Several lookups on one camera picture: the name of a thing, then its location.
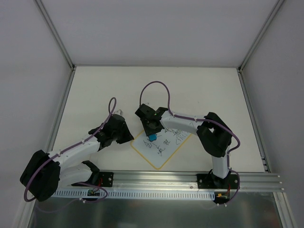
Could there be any blue bone-shaped eraser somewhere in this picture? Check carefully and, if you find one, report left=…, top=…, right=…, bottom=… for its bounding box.
left=148, top=134, right=157, bottom=142

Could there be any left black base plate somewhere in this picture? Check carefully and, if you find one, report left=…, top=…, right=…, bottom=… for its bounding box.
left=97, top=171, right=114, bottom=188

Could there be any front aluminium mounting rail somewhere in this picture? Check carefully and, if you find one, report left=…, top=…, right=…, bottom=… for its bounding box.
left=57, top=171, right=285, bottom=192

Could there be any left green circuit board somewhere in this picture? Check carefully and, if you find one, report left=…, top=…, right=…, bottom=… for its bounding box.
left=87, top=189, right=100, bottom=197

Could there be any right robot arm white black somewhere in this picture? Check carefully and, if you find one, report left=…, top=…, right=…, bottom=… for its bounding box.
left=135, top=104, right=232, bottom=188

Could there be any yellow-framed small whiteboard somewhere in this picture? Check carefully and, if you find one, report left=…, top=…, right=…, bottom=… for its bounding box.
left=131, top=128, right=191, bottom=170

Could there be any left aluminium corner post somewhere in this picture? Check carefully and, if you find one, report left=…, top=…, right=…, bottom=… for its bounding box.
left=34, top=0, right=75, bottom=70

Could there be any white slotted cable duct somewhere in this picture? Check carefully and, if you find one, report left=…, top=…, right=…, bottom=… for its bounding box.
left=52, top=188, right=215, bottom=201

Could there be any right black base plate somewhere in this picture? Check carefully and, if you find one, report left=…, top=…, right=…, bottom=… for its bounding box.
left=196, top=172, right=239, bottom=190

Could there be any right small circuit board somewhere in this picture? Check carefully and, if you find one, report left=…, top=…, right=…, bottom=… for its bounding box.
left=216, top=191, right=230, bottom=200

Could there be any aluminium corner post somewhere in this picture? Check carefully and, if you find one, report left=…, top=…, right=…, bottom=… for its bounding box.
left=238, top=0, right=285, bottom=73
left=34, top=0, right=75, bottom=70

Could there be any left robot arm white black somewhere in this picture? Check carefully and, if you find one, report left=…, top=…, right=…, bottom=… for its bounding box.
left=20, top=114, right=134, bottom=202

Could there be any right aluminium corner post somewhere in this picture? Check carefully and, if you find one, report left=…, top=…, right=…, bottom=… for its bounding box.
left=238, top=0, right=285, bottom=73

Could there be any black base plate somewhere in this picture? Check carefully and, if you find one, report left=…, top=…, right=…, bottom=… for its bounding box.
left=196, top=172, right=239, bottom=190
left=97, top=171, right=114, bottom=188

